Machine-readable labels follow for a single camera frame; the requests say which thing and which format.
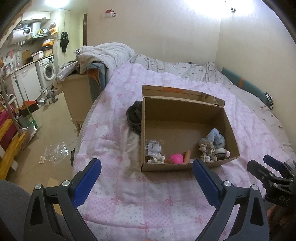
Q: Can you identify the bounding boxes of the clear plastic packet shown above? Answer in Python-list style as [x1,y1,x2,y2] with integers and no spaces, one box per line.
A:
[146,139,164,156]

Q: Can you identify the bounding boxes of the black clothing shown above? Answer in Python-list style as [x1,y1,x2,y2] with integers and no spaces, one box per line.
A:
[126,100,142,135]

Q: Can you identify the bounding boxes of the black hanging garment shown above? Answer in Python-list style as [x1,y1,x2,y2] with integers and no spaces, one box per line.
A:
[60,31,69,53]

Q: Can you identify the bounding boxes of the pink ball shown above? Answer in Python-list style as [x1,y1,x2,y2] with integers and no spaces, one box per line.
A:
[167,153,185,164]

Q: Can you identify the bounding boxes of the yellow wooden frame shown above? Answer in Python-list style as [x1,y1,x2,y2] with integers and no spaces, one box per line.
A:
[0,118,28,176]

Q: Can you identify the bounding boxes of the grey bucket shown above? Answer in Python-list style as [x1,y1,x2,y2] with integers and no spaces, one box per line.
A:
[16,113,33,129]

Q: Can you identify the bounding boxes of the brown cardboard box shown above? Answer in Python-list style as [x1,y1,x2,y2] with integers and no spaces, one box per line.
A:
[141,85,241,172]

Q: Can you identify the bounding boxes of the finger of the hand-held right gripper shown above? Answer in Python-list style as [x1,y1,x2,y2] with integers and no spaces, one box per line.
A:
[247,160,275,188]
[264,155,290,176]

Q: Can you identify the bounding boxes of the white kitchen counter cabinet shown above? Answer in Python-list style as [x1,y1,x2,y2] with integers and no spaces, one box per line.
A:
[5,62,41,105]

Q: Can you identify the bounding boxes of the grey duvet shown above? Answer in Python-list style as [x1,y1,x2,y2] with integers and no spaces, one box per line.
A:
[76,42,136,75]

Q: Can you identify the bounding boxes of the light blue plush toy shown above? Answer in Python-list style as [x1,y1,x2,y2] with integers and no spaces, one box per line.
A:
[200,128,226,149]

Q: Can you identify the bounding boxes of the white washing machine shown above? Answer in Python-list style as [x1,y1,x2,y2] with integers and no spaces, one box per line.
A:
[36,57,56,90]

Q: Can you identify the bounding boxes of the grey tabby cat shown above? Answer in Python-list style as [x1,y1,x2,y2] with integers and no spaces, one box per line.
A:
[40,88,58,105]

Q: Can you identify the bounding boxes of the beige wooden cabinet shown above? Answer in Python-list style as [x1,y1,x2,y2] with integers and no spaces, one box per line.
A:
[60,74,93,133]

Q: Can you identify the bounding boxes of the teal orange cushion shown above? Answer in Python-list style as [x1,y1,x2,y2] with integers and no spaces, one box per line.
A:
[88,62,109,102]

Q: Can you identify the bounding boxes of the clear plastic bag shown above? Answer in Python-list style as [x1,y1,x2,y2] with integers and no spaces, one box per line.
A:
[40,143,72,166]

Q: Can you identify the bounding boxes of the green handled mop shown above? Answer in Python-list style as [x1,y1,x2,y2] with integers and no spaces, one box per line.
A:
[9,52,38,129]

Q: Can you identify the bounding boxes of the crimson cloth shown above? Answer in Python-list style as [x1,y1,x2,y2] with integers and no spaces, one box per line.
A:
[0,111,13,135]

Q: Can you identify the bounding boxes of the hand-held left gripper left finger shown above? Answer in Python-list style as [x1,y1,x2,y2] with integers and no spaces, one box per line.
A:
[23,158,102,241]

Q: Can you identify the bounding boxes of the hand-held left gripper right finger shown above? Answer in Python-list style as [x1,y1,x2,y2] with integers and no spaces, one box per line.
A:
[192,158,271,241]

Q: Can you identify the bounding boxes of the person's right hand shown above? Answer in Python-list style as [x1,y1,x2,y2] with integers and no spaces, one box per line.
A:
[267,205,278,223]

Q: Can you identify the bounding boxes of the white cylindrical boiler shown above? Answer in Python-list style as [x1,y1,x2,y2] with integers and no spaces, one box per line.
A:
[30,22,41,37]

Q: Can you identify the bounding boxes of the grey clothes pile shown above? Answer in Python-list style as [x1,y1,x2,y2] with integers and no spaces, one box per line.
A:
[55,60,80,87]

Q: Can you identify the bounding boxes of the dark grey cloth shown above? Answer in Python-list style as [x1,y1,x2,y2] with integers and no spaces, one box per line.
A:
[0,179,67,241]

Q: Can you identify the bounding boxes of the black white checked cloth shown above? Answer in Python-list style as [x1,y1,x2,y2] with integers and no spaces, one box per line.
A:
[265,91,274,109]

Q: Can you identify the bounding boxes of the white water heater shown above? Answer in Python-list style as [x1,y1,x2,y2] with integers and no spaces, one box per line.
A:
[11,27,33,44]

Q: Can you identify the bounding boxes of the white wall cabinet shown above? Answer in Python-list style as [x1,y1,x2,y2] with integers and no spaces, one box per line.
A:
[22,9,51,21]

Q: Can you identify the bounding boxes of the teal bolster pillow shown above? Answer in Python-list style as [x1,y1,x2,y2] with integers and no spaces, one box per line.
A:
[221,67,273,109]

